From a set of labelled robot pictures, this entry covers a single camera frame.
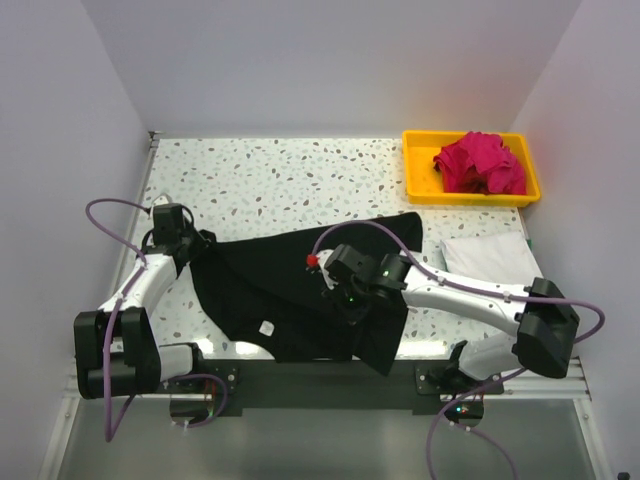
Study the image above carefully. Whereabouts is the black t shirt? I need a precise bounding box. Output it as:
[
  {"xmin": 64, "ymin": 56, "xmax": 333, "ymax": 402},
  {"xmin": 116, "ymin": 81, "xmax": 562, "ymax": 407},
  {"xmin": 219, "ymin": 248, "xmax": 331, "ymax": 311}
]
[{"xmin": 190, "ymin": 223, "xmax": 408, "ymax": 375}]

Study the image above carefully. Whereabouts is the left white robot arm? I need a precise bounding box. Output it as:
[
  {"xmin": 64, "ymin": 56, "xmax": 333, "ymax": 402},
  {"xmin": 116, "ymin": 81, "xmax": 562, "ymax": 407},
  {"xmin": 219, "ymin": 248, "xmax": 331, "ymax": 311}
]
[{"xmin": 73, "ymin": 203, "xmax": 210, "ymax": 399}]

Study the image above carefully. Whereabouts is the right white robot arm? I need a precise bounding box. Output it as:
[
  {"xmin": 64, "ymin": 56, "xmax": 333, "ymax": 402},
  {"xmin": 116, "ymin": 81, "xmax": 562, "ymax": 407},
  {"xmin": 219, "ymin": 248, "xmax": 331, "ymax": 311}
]
[{"xmin": 317, "ymin": 244, "xmax": 579, "ymax": 393}]

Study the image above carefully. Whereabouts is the yellow plastic bin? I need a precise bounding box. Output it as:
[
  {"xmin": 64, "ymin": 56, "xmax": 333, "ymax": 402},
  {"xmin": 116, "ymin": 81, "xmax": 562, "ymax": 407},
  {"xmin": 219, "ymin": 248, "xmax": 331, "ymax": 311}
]
[{"xmin": 402, "ymin": 130, "xmax": 542, "ymax": 208}]

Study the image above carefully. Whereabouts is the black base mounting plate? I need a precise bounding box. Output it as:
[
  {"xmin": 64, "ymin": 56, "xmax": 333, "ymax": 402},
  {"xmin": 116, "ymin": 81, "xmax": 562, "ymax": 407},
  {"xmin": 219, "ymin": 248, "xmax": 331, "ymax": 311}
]
[{"xmin": 167, "ymin": 359, "xmax": 479, "ymax": 416}]

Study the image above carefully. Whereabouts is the folded white t shirt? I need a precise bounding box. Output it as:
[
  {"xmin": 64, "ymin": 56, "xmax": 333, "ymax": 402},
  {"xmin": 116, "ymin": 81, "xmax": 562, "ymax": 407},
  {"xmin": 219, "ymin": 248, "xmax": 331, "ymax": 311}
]
[{"xmin": 441, "ymin": 231, "xmax": 543, "ymax": 285}]

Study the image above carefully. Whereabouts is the pink t shirt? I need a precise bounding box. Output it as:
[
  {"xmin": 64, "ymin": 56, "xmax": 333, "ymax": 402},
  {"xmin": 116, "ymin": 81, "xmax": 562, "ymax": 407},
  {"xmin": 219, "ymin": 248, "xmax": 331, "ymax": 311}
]
[{"xmin": 433, "ymin": 132, "xmax": 526, "ymax": 195}]

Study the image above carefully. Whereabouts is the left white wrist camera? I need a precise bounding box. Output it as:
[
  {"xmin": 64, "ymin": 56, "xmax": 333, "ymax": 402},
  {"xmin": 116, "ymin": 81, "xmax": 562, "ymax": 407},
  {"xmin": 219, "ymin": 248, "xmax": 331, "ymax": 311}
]
[{"xmin": 152, "ymin": 194, "xmax": 172, "ymax": 207}]

